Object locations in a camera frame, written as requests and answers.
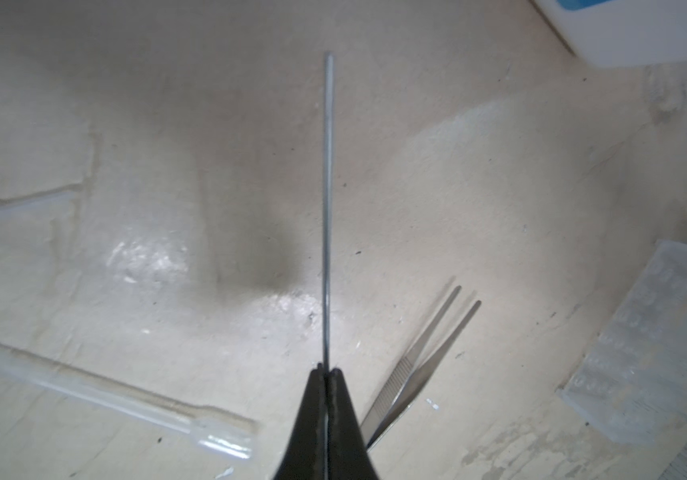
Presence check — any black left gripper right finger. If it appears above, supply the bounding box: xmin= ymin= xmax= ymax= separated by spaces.
xmin=327 ymin=368 xmax=379 ymax=480

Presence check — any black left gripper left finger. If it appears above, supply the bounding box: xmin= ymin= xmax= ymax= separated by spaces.
xmin=274 ymin=367 xmax=327 ymax=480

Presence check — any clear glass stirring rod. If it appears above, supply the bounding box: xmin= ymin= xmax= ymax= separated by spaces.
xmin=0 ymin=183 xmax=84 ymax=215

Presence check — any white plastic storage bin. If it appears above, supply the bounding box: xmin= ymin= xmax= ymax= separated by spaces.
xmin=535 ymin=0 xmax=687 ymax=68

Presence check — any clear plastic pipette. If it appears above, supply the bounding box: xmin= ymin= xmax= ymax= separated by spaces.
xmin=0 ymin=343 xmax=258 ymax=460

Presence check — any clear plastic tube rack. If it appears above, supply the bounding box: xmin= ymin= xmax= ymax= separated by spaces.
xmin=559 ymin=240 xmax=687 ymax=444

